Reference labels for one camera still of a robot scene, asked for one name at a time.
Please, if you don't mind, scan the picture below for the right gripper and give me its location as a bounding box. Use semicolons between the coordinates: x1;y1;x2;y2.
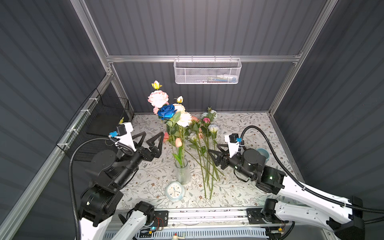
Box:
207;142;253;181

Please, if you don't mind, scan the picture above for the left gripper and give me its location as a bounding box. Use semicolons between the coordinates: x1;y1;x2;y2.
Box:
114;130;162;190

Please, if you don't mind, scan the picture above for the pink tulip stem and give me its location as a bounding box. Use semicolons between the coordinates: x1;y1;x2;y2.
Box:
173;138;185;168

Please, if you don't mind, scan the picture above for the blue rose stem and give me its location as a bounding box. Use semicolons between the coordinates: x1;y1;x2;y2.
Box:
157;105;177;147

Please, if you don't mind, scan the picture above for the clear ribbed glass vase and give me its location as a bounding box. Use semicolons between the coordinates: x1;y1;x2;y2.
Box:
175;160;191;185

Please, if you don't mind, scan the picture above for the pink peony spray stem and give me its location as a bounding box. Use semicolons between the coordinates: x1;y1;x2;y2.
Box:
148;81;169;115

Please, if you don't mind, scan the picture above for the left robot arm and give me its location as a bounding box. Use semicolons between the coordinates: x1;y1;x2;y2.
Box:
69;124;164;240

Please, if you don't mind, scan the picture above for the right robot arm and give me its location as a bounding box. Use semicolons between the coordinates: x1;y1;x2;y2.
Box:
208;145;366;240

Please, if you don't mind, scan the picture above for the pile of artificial flowers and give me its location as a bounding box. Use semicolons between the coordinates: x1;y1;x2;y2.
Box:
170;108;224;199

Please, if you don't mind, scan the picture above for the teal ceramic vase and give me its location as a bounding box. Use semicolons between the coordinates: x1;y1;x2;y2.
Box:
256;149;270;164

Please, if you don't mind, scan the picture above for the small round alarm clock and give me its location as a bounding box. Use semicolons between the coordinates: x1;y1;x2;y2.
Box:
165;181;185;203

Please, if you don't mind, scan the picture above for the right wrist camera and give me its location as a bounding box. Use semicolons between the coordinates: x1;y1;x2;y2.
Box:
225;134;244;158

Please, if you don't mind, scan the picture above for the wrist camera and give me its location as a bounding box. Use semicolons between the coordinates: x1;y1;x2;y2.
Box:
109;122;136;153
225;134;244;158

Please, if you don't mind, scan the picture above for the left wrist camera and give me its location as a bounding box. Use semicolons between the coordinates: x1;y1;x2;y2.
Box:
109;122;136;153

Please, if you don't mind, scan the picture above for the black wire basket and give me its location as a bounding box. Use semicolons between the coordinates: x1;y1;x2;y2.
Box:
56;86;130;164

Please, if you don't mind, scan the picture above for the aluminium mounting rail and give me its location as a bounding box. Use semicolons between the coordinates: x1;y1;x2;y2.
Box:
86;206;331;229

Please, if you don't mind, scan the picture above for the white wire mesh basket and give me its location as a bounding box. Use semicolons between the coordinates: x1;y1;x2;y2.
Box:
173;58;242;85

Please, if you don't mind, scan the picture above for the right black cable conduit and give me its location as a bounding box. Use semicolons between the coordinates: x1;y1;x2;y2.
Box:
239;125;384;225

